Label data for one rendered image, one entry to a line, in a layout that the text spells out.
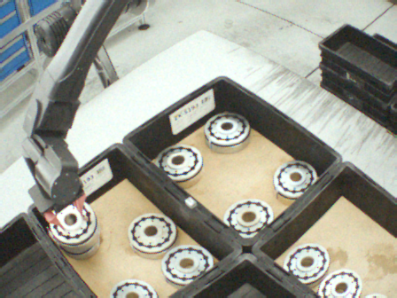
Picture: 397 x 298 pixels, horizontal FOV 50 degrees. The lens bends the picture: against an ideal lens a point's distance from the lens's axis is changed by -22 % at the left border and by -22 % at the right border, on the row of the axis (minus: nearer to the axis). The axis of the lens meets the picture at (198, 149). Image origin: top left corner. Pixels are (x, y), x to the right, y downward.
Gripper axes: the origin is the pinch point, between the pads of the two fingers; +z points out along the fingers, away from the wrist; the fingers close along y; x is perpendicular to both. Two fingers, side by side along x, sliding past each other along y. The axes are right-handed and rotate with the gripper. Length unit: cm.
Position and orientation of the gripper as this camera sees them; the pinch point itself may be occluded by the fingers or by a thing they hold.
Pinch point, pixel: (69, 217)
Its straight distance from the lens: 88.3
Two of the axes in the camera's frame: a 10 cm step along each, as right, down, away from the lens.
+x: -6.4, -5.1, 5.8
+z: 1.2, 6.7, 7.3
